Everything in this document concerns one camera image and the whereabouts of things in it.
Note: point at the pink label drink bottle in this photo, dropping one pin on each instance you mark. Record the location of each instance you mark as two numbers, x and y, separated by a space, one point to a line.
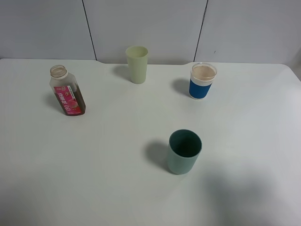
67 91

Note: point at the pale yellow plastic cup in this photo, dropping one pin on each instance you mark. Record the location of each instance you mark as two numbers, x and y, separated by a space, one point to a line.
137 59

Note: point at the blue sleeve paper cup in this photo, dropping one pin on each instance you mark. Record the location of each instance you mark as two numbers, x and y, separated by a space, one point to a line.
202 76

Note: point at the teal green plastic cup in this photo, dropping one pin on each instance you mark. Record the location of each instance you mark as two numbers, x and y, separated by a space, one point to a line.
184 147

